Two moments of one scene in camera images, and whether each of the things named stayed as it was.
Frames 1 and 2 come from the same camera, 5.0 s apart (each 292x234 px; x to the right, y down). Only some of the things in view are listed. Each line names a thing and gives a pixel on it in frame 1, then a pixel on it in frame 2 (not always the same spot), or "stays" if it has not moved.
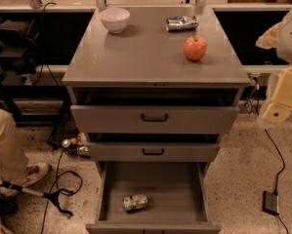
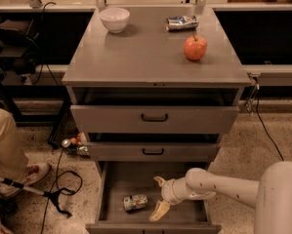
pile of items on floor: (76, 145) stays
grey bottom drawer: (152, 197) stays
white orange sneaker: (31, 174) stays
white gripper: (290, 38) to (168, 190)
